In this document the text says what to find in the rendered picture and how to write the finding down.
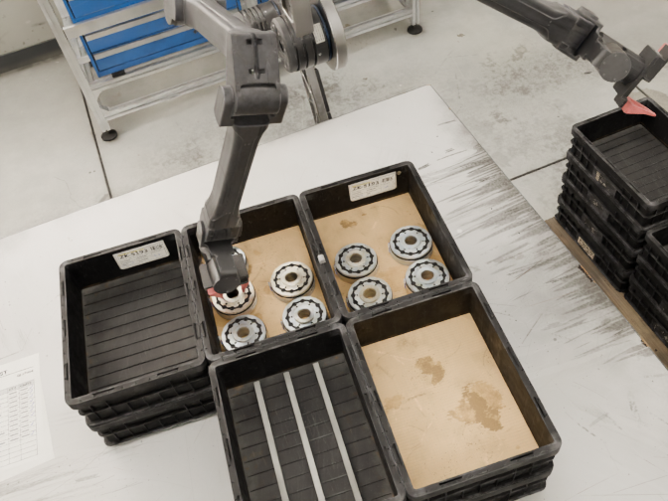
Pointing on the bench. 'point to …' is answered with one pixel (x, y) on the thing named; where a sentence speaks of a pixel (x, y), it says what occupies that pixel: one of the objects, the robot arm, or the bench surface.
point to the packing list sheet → (23, 417)
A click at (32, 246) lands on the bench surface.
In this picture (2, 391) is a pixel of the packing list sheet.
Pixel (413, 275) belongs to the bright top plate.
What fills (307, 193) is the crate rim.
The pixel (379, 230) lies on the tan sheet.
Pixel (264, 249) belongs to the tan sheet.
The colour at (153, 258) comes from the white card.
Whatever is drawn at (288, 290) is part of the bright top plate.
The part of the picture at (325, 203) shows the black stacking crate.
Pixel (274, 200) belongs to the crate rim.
